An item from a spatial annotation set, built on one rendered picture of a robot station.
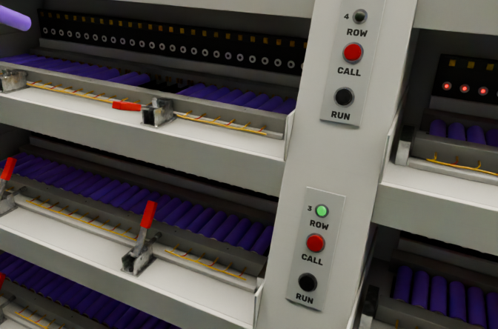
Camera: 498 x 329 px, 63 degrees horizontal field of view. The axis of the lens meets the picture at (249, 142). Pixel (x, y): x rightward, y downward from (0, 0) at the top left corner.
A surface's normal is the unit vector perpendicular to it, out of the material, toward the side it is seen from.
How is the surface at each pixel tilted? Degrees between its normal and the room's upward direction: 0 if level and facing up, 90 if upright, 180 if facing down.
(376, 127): 90
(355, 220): 90
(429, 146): 108
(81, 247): 18
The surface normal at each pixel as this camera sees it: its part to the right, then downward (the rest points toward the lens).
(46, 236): 0.04, -0.91
